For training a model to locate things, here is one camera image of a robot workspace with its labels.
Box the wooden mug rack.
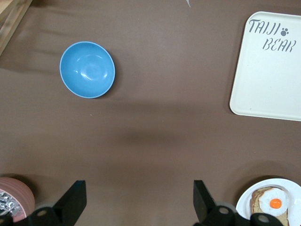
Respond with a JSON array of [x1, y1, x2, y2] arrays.
[[0, 0, 33, 57]]

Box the toy fried egg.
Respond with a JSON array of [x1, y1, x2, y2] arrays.
[[258, 190, 289, 216]]

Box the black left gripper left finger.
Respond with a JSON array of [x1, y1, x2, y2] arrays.
[[25, 180, 87, 226]]

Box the cream tray with bear print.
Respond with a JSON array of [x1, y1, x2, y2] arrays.
[[229, 11, 301, 122]]

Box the blue bowl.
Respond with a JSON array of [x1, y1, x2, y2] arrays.
[[59, 41, 116, 99]]

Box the pink ribbed bowl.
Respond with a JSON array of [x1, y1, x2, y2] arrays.
[[0, 177, 36, 223]]

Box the white round plate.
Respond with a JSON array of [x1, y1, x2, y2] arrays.
[[235, 178, 301, 226]]

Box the crinkled silver foil pieces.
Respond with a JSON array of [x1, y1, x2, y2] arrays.
[[0, 191, 21, 216]]

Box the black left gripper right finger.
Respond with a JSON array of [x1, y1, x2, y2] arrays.
[[193, 180, 250, 226]]

